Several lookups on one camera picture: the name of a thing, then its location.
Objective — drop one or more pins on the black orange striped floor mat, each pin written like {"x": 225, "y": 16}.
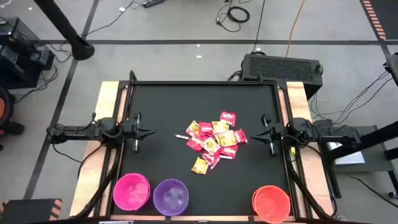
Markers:
{"x": 385, "y": 12}
{"x": 28, "y": 211}

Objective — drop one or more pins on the red Skittles candy pack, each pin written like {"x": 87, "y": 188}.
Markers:
{"x": 229, "y": 151}
{"x": 210, "y": 158}
{"x": 193, "y": 143}
{"x": 206, "y": 128}
{"x": 228, "y": 118}
{"x": 203, "y": 137}

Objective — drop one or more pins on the orange black machine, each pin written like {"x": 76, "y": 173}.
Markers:
{"x": 3, "y": 109}

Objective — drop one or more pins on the black metal table frame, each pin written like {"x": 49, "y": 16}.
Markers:
{"x": 202, "y": 82}

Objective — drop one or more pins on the black table mat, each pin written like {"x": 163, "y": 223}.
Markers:
{"x": 174, "y": 102}

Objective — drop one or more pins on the black power strip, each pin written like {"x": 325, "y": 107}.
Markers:
{"x": 153, "y": 3}

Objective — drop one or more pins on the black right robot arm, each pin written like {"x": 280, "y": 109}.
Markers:
{"x": 326, "y": 133}

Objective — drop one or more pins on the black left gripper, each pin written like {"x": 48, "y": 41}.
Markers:
{"x": 132, "y": 132}

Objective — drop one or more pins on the orange plastic bucket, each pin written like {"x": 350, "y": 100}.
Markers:
{"x": 271, "y": 203}

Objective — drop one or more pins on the black computer case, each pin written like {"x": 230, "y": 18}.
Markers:
{"x": 280, "y": 70}

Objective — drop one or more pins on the Smarties candy roll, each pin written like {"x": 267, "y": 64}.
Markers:
{"x": 182, "y": 137}
{"x": 216, "y": 164}
{"x": 227, "y": 157}

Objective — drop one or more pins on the pink candy pack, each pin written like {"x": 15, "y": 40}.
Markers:
{"x": 240, "y": 136}

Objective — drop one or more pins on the pale yellow candy pack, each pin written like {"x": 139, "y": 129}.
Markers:
{"x": 220, "y": 126}
{"x": 211, "y": 145}

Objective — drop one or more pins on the pink plastic bucket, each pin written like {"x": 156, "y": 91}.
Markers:
{"x": 131, "y": 192}

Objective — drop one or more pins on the white labelled box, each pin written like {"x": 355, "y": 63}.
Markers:
{"x": 348, "y": 157}

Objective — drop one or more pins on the black slanted beam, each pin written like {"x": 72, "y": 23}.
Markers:
{"x": 379, "y": 135}

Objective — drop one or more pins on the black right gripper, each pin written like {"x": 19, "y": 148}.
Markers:
{"x": 273, "y": 135}

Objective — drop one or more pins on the black side table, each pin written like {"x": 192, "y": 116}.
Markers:
{"x": 373, "y": 168}

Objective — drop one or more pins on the purple plastic bucket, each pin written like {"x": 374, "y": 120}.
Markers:
{"x": 171, "y": 197}

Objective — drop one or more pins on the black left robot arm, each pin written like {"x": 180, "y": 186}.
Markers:
{"x": 77, "y": 132}

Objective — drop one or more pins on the black equipment rack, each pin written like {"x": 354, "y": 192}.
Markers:
{"x": 18, "y": 53}

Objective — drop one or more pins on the yellow Sour Patch pack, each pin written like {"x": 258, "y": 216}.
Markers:
{"x": 192, "y": 128}
{"x": 199, "y": 165}
{"x": 227, "y": 138}

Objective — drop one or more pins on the black round pole stand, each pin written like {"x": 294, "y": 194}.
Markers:
{"x": 66, "y": 29}

